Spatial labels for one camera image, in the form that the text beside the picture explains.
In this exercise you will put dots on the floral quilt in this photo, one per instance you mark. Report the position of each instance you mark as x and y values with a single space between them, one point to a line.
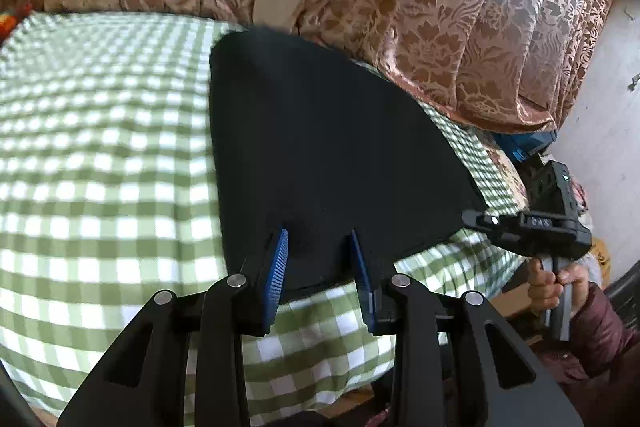
509 174

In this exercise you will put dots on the person's right hand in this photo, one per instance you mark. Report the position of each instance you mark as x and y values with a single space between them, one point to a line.
545 288

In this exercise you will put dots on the green checkered bed sheet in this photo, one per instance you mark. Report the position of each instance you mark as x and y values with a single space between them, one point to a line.
108 194

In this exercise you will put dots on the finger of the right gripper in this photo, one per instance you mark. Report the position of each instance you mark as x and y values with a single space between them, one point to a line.
496 228

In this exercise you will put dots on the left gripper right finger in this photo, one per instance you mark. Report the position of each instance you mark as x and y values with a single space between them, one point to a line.
372 277

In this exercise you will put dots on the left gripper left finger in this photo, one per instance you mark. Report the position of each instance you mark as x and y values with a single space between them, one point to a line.
256 305

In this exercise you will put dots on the maroon jacket sleeve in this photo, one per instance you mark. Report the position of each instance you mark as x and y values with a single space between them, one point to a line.
598 368

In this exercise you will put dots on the black pants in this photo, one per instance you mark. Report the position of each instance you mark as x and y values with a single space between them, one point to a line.
309 142

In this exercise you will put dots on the blue object behind bed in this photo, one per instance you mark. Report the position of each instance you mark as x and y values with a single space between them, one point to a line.
519 147

